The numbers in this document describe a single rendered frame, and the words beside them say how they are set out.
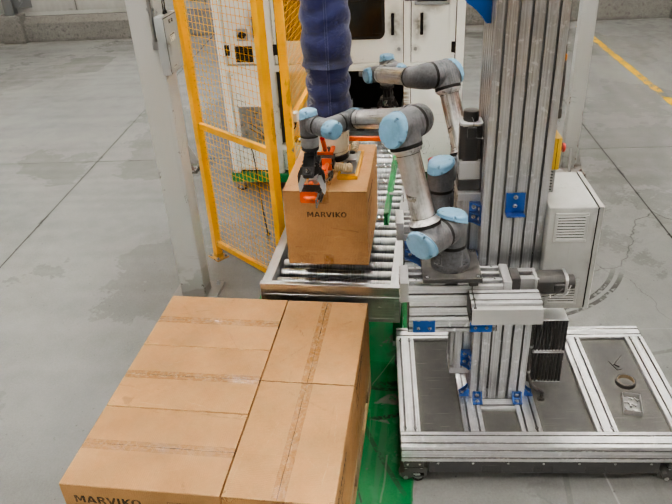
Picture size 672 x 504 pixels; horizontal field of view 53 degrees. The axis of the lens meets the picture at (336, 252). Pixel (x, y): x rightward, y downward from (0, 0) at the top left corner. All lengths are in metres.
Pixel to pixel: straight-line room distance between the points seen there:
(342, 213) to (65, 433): 1.78
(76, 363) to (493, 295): 2.50
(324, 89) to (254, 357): 1.26
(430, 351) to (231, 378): 1.11
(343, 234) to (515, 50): 1.24
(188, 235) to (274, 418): 1.80
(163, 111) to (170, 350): 1.42
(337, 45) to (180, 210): 1.56
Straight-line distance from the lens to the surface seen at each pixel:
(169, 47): 3.76
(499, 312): 2.56
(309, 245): 3.28
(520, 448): 3.06
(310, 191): 2.77
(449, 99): 3.04
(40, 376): 4.16
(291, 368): 2.92
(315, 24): 3.09
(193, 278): 4.37
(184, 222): 4.17
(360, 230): 3.20
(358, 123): 2.64
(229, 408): 2.78
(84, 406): 3.85
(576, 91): 5.90
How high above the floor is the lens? 2.41
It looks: 30 degrees down
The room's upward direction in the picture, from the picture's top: 3 degrees counter-clockwise
